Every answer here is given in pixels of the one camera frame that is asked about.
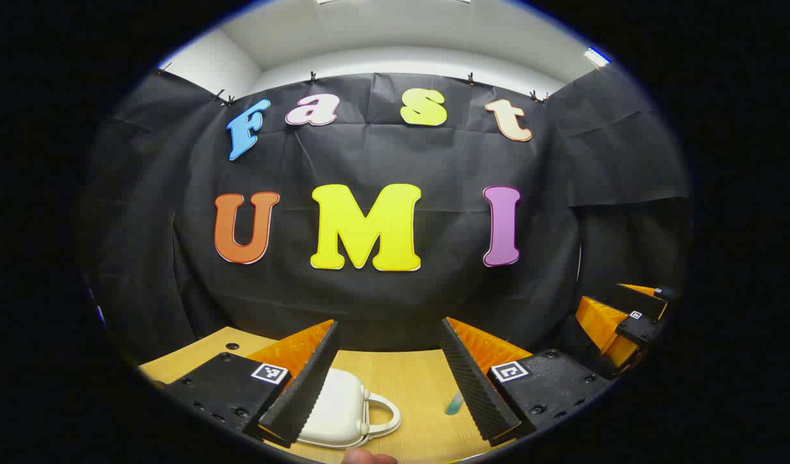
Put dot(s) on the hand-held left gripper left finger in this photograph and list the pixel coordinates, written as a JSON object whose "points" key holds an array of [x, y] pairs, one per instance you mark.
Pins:
{"points": [[305, 393]]}

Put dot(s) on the ceiling light panel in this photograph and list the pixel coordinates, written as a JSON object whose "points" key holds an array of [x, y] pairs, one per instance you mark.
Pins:
{"points": [[596, 57]]}

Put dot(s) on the blue capped clear bottle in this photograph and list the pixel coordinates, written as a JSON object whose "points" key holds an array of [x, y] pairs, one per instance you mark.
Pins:
{"points": [[454, 403]]}

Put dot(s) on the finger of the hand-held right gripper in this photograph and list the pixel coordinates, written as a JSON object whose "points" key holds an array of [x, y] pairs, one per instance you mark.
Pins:
{"points": [[640, 301], [640, 328]]}

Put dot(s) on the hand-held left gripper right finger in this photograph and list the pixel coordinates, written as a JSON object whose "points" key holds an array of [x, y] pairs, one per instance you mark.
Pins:
{"points": [[472, 386]]}

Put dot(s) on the white suitcase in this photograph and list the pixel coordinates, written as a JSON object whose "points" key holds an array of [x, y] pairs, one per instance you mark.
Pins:
{"points": [[340, 406]]}

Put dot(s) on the black backdrop cloth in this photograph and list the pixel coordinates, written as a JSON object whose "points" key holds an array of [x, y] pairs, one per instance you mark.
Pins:
{"points": [[369, 154]]}

